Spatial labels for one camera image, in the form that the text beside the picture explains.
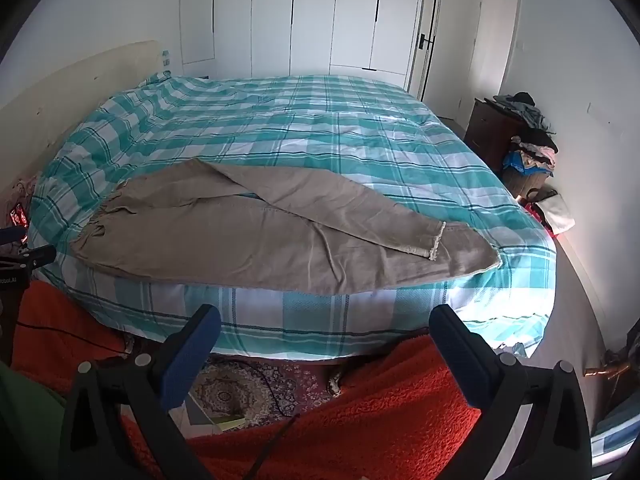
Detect beige pants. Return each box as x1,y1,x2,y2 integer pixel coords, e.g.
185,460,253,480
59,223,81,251
69,157,502,295

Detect patterned rug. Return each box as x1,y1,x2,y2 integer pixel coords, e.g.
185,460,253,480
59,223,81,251
185,350,347,430

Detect teal plaid bed cover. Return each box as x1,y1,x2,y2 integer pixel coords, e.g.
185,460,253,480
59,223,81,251
27,74,557,361

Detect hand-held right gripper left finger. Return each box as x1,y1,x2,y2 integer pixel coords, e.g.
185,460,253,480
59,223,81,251
59,304,222,480

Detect brown wooden dresser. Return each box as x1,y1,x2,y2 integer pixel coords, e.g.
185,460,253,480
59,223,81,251
464,97,526,171

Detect striped teal cloth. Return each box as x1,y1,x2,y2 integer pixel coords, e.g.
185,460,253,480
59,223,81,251
590,400,640,467

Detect person's green clothing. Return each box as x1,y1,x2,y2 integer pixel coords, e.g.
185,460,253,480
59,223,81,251
0,360,67,480

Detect white bag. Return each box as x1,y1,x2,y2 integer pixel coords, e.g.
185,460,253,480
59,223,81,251
525,187,576,236

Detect beige headboard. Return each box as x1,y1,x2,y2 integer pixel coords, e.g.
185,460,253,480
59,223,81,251
0,40,161,201

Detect white wardrobe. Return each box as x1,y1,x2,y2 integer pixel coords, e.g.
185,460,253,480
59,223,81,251
180,0,426,78

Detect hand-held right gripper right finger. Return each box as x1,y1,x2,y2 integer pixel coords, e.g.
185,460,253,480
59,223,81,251
429,304,593,480

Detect papers on floor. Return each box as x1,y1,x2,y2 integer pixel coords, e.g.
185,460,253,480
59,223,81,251
185,390,247,433

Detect orange fluffy blanket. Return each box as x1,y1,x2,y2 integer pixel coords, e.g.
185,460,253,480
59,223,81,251
10,280,482,480

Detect black cable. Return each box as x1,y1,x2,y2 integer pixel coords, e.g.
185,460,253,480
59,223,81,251
244,359,302,480

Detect white door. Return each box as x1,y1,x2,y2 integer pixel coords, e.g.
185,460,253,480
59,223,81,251
407,0,483,108

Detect wicker basket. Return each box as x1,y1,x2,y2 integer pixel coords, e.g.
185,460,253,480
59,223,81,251
501,165,547,200

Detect red packet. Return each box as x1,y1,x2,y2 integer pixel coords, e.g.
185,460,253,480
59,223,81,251
7,202,30,229

